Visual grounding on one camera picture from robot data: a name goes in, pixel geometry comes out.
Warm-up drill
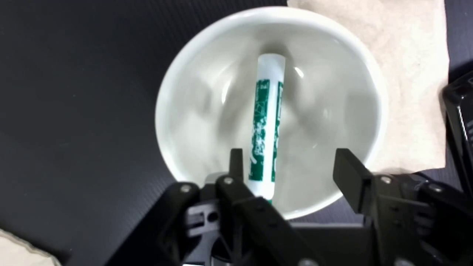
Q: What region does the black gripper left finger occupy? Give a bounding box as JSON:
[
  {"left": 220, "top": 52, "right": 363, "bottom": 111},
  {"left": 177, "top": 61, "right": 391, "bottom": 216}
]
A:
[{"left": 158, "top": 147, "right": 323, "bottom": 266}]

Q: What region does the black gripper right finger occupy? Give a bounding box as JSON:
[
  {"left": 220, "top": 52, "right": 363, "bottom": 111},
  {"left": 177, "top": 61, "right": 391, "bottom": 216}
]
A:
[{"left": 331, "top": 147, "right": 473, "bottom": 266}]

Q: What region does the green and white marker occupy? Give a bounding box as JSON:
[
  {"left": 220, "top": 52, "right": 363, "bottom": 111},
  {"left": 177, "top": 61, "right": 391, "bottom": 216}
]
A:
[{"left": 245, "top": 52, "right": 288, "bottom": 205}]

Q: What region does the white ceramic bowl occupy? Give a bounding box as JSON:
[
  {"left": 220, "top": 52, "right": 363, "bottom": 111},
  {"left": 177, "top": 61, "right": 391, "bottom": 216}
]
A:
[{"left": 153, "top": 5, "right": 388, "bottom": 222}]

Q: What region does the black flat device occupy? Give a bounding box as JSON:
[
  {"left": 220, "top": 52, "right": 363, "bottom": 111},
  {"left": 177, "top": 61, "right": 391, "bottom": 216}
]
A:
[{"left": 440, "top": 70, "right": 473, "bottom": 200}]

